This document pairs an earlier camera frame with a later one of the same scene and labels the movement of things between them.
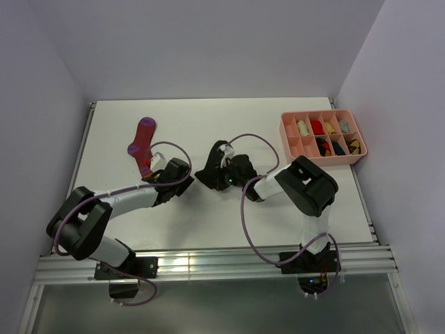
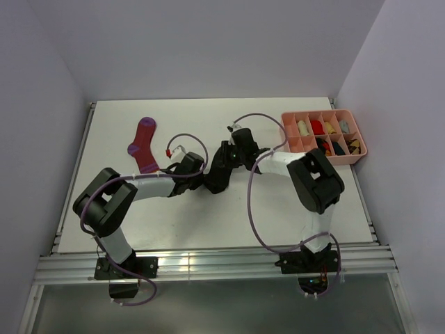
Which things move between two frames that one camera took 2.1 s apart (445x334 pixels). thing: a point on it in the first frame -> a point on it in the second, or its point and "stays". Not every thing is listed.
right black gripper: [230, 166] -> [227, 147]
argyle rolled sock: [354, 147] stays
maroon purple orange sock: [141, 149] stays
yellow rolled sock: [330, 129] stays
